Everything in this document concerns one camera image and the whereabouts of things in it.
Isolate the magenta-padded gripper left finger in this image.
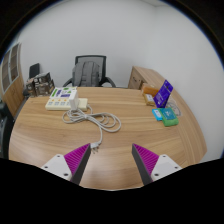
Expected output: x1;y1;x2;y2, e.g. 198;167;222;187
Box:
40;143;92;186

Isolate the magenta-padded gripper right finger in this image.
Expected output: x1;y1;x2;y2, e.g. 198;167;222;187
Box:
131;143;183;186

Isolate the green box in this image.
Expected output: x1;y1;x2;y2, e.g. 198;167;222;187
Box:
159;107;180;128

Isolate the small blue box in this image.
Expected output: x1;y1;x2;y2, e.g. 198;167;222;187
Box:
151;108;164;122

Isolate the clear round disc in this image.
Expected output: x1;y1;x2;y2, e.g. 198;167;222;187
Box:
166;100;183;118

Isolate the cream power strip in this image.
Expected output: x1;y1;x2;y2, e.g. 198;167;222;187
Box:
44;97;89;112

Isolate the small tan box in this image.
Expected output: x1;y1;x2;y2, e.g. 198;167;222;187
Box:
143;93;157;107

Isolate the dark chair at table edge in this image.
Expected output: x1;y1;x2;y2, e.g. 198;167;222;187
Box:
0;102;15;158

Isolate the purple packaging pouch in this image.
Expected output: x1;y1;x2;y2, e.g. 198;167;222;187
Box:
153;79;175;109

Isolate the orange cardboard box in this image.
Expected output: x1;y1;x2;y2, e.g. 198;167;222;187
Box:
140;84;160;98

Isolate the wooden side cabinet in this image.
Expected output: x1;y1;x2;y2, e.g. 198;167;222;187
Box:
127;65;166;91

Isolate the grey backpack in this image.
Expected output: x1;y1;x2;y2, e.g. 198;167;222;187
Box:
71;61;102;88

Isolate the wooden shelf unit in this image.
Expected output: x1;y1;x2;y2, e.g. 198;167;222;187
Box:
0;42;26;118

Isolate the small black chair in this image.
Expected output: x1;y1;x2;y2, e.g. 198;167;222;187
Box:
28;62;42;80

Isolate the black mesh office chair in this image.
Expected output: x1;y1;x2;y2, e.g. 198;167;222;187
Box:
62;54;117;89

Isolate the white power strip cable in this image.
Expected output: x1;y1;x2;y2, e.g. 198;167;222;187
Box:
61;103;122;155

